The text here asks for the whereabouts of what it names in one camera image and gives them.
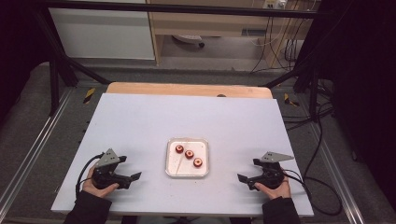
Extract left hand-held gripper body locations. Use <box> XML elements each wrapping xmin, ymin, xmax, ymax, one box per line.
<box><xmin>92</xmin><ymin>147</ymin><xmax>133</xmax><ymax>190</ymax></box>

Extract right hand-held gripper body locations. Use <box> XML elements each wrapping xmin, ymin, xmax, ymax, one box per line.
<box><xmin>247</xmin><ymin>150</ymin><xmax>295</xmax><ymax>191</ymax></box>

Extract thin wooden skewer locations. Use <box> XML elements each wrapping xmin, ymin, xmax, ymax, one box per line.
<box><xmin>175</xmin><ymin>154</ymin><xmax>185</xmax><ymax>175</ymax></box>

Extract white square tray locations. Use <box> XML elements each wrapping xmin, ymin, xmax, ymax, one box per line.
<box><xmin>164</xmin><ymin>137</ymin><xmax>210</xmax><ymax>178</ymax></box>

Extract person's left hand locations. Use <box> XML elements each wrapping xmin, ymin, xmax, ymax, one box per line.
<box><xmin>81</xmin><ymin>166</ymin><xmax>120</xmax><ymax>199</ymax></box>

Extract person's right hand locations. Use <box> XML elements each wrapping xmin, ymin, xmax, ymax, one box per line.
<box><xmin>254</xmin><ymin>179</ymin><xmax>292</xmax><ymax>201</ymax></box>

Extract black metal stand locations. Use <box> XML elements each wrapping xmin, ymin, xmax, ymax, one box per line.
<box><xmin>264</xmin><ymin>18</ymin><xmax>325</xmax><ymax>123</ymax></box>
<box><xmin>31</xmin><ymin>6</ymin><xmax>112</xmax><ymax>117</ymax></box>

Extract wooden table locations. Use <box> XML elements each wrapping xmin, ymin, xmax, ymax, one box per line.
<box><xmin>106</xmin><ymin>81</ymin><xmax>275</xmax><ymax>100</ymax></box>

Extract white cabinet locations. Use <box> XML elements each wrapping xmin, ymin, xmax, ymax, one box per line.
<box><xmin>48</xmin><ymin>0</ymin><xmax>156</xmax><ymax>61</ymax></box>

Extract black curtain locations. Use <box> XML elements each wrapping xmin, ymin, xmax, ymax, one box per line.
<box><xmin>0</xmin><ymin>0</ymin><xmax>52</xmax><ymax>120</ymax></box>
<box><xmin>317</xmin><ymin>0</ymin><xmax>396</xmax><ymax>203</ymax></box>

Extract grey chair base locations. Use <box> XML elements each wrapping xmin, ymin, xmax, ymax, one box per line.
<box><xmin>171</xmin><ymin>34</ymin><xmax>206</xmax><ymax>49</ymax></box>

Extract light wooden desk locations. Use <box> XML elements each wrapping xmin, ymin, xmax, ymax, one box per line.
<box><xmin>146</xmin><ymin>0</ymin><xmax>321</xmax><ymax>68</ymax></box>

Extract white power strip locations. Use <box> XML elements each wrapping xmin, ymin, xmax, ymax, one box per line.
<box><xmin>262</xmin><ymin>0</ymin><xmax>288</xmax><ymax>10</ymax></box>

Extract black metal crossbar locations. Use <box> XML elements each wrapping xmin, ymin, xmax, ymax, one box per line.
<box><xmin>36</xmin><ymin>0</ymin><xmax>325</xmax><ymax>20</ymax></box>

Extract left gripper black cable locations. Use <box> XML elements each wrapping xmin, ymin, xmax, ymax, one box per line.
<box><xmin>75</xmin><ymin>151</ymin><xmax>106</xmax><ymax>200</ymax></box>

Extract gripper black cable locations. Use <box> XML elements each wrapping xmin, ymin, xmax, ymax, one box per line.
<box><xmin>75</xmin><ymin>151</ymin><xmax>106</xmax><ymax>200</ymax></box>
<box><xmin>279</xmin><ymin>167</ymin><xmax>344</xmax><ymax>217</ymax></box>

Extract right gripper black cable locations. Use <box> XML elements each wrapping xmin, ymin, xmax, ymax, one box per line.
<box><xmin>279</xmin><ymin>167</ymin><xmax>344</xmax><ymax>217</ymax></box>

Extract aluminium floor rail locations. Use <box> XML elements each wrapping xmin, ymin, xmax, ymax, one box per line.
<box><xmin>306</xmin><ymin>120</ymin><xmax>366</xmax><ymax>224</ymax></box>
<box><xmin>0</xmin><ymin>88</ymin><xmax>75</xmax><ymax>213</ymax></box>

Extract black floor cables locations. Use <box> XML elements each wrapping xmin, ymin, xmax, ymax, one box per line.
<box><xmin>281</xmin><ymin>77</ymin><xmax>336</xmax><ymax>132</ymax></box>

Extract hanging cable bundle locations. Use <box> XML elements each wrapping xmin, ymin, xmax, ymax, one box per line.
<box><xmin>249</xmin><ymin>0</ymin><xmax>321</xmax><ymax>75</ymax></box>

